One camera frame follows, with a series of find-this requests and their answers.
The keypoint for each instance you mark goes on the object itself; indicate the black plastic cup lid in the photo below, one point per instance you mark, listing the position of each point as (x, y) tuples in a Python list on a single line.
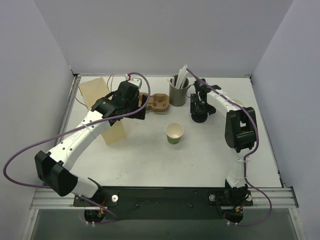
[(199, 117)]

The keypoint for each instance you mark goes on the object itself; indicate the grey straw holder cup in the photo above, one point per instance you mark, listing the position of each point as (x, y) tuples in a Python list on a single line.
[(177, 97)]

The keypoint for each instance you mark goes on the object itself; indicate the green paper coffee cup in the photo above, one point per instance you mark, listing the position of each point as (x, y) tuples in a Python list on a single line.
[(174, 132)]

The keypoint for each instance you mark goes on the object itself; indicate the white wrapped straw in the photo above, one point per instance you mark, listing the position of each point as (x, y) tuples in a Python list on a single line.
[(181, 77)]

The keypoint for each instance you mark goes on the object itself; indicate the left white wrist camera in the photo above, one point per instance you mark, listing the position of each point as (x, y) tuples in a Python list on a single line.
[(134, 80)]

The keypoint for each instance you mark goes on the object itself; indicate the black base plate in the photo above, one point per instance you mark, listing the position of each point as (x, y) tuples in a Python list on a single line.
[(171, 203)]

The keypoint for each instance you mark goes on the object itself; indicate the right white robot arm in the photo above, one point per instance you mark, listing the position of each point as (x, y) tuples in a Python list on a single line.
[(239, 133)]

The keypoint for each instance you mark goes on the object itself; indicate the brown cardboard cup carrier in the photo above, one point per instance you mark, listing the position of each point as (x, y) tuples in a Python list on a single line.
[(158, 102)]

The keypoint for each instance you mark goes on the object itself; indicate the aluminium frame rail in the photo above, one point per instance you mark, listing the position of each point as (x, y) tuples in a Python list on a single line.
[(281, 198)]

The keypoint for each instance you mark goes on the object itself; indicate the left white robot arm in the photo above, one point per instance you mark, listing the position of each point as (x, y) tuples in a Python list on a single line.
[(54, 167)]

